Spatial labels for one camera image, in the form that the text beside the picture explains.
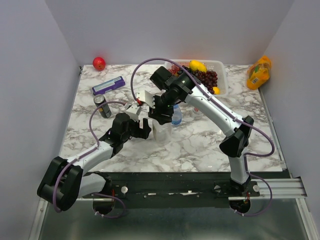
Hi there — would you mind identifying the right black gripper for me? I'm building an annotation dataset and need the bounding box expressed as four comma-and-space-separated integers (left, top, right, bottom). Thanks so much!
147, 90, 178, 127

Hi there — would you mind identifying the blue small water bottle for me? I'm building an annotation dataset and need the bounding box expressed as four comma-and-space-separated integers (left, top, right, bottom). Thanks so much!
171, 104, 182, 126

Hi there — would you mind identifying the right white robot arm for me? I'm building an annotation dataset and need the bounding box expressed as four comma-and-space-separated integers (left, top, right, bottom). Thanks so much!
149, 66, 254, 196

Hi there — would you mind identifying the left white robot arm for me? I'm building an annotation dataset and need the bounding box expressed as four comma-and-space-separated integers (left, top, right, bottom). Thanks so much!
36, 113, 152, 212

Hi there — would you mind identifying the black grape bunch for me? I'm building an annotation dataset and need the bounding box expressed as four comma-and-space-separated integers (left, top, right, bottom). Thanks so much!
176, 65, 193, 76

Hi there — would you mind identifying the purple rectangular box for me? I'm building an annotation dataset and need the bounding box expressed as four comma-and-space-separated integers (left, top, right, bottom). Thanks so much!
91, 76, 126, 96

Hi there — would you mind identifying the black drink can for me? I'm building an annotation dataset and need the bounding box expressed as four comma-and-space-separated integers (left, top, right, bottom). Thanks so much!
93, 94, 112, 119

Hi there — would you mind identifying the dark red grape bunch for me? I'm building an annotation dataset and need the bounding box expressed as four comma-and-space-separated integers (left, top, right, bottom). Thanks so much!
192, 70, 220, 95

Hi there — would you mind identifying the yellow lemon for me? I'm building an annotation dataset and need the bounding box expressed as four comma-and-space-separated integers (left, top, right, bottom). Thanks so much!
189, 60, 207, 73

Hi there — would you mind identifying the red apple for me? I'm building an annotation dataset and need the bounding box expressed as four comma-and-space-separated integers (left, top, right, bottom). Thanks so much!
92, 56, 106, 71

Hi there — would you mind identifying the white plastic fruit basket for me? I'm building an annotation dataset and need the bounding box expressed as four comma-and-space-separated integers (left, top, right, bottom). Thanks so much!
164, 59, 229, 97

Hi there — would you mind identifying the orange snack bag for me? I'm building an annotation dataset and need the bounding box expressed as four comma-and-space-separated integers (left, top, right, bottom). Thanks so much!
246, 55, 272, 90

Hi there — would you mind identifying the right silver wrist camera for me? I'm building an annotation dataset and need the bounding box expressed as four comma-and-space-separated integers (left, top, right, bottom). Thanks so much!
136, 90, 155, 109

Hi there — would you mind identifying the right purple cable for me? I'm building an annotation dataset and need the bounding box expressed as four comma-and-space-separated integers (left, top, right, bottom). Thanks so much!
130, 57, 276, 176

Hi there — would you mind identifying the purple cable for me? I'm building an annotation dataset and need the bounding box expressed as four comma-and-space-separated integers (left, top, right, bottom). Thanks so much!
130, 57, 276, 176
52, 100, 128, 213

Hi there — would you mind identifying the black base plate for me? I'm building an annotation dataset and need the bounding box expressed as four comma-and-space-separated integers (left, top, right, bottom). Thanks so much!
79, 171, 261, 208

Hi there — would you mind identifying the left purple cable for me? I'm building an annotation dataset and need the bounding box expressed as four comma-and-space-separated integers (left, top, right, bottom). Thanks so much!
52, 100, 128, 213

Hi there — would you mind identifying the aluminium rail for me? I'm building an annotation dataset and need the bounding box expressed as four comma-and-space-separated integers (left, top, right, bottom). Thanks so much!
228, 174, 308, 201

